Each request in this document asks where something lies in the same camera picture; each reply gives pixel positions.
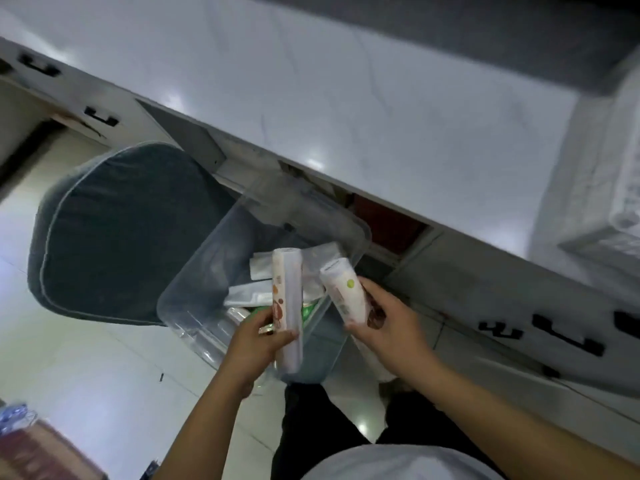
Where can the white bag roll green dot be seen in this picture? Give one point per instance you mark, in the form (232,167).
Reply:
(340,289)

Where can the white drawer unit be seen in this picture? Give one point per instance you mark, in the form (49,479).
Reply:
(75,89)
(525,294)

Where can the person's black trousers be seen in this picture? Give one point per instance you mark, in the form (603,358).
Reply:
(315,424)

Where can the person's right hand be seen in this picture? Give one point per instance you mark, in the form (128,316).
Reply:
(400,344)

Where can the white printed carton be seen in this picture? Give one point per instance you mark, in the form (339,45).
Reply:
(245,154)

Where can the person's left forearm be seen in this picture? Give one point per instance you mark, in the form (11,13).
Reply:
(200,434)

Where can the water bottle pack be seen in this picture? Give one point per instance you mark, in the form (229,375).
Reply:
(15,414)

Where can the black bag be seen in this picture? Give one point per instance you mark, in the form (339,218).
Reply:
(150,469)

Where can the grey cushioned chair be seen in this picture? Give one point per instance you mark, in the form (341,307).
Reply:
(125,229)

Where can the clear plastic lid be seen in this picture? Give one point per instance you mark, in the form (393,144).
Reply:
(295,199)

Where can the person's white shirt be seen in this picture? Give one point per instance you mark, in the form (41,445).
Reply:
(400,464)

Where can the person's right forearm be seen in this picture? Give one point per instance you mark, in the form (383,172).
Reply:
(500,424)

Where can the white perforated plastic basket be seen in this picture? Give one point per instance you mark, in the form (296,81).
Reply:
(590,169)

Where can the person's left hand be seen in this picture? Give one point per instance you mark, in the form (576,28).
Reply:
(250,354)

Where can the white bag roll brown print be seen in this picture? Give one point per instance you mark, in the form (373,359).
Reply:
(287,284)

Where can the clear plastic storage bin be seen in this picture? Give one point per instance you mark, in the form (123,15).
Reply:
(200,294)

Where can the person's white perforated shoe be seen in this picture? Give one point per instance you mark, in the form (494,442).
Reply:
(395,392)

